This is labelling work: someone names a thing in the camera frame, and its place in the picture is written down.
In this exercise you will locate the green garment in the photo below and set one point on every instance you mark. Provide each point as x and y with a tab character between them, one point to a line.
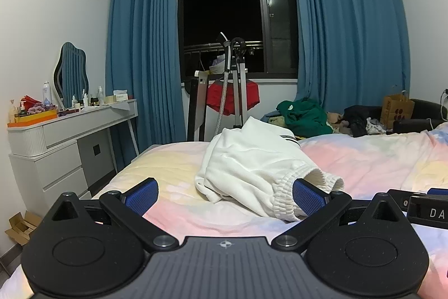
304	117

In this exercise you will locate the dark framed window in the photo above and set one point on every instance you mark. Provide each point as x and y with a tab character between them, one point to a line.
224	4

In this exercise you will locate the white drawer cabinet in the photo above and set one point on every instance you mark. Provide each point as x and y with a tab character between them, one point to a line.
52	173

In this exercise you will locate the pale hanging cloth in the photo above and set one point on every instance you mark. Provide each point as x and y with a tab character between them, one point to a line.
218	64

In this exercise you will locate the brown paper bag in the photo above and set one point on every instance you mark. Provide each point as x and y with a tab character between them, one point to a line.
397	110

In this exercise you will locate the red garment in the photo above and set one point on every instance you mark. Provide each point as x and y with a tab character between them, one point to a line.
250	99

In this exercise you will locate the orange tray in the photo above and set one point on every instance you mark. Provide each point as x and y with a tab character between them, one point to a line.
38	118

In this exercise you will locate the metal balcony railing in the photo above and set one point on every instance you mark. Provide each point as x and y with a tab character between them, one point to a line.
203	46

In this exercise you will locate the cardboard box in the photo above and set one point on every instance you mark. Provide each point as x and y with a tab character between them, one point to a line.
21	229

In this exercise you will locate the red pouch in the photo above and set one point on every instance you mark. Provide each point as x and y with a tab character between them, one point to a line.
30	100

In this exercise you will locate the row of cosmetic bottles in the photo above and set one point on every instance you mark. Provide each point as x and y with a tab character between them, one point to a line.
85	101

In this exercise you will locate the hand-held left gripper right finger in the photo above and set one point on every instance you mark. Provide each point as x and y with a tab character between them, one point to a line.
308	197

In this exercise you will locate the purple fluffy hairband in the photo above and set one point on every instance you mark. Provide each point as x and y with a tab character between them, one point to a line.
40	108

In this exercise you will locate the garment steamer stand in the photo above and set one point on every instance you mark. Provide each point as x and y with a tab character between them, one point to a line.
241	88

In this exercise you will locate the wavy edged mirror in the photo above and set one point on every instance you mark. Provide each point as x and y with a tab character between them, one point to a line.
71	74

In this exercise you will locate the tan plush toy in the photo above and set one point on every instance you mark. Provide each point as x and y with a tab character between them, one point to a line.
336	120

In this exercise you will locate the pastel patterned blanket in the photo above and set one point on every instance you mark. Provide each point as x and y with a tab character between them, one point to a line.
367	162

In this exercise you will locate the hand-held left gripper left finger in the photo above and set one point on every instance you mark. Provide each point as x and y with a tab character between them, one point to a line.
141	195

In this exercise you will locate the white dressing table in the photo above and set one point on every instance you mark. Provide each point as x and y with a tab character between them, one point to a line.
63	131

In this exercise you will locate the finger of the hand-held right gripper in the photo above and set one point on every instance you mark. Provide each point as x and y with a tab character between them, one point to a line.
439	192

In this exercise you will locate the black garment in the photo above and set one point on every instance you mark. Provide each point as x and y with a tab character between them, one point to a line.
360	117

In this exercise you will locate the white patterned cloth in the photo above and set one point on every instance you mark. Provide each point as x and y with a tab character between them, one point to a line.
376	126

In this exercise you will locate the tissue box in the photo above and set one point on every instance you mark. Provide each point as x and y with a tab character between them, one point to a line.
121	97

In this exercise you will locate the black sofa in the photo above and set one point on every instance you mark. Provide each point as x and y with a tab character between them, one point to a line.
425	110

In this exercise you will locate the white paper sheet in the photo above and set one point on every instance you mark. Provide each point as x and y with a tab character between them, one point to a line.
119	106

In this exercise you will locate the white spray bottle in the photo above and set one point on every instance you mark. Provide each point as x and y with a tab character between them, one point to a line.
47	94

